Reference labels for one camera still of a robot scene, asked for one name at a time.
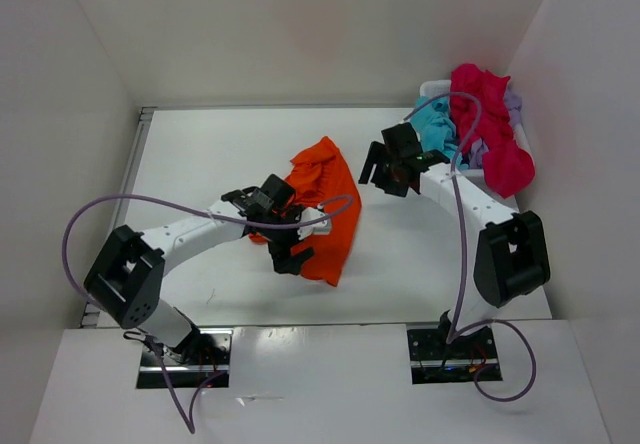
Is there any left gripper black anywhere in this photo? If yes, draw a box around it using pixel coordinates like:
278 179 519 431
261 204 314 274

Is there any orange t shirt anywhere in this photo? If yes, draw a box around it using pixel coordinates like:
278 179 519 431
247 136 363 288

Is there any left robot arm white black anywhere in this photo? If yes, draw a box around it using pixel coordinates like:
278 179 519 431
84 175 332 364

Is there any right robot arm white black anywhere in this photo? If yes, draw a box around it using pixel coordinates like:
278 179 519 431
359 122 551 357

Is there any cyan t shirt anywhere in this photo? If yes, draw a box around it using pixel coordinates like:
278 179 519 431
409 96 459 159

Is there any white plastic basket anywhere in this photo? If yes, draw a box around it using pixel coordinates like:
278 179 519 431
419 79 533 182

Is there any magenta t shirt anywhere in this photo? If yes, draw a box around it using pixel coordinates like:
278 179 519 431
450 63 535 198

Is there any lavender t shirt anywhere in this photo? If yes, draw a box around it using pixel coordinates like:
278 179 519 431
468 88 522 169

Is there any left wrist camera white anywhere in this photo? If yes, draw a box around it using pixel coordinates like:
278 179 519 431
297 207 332 240

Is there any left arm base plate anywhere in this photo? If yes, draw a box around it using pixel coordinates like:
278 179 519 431
136 327 233 390

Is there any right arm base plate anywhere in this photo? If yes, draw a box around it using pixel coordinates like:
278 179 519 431
406 324 502 385

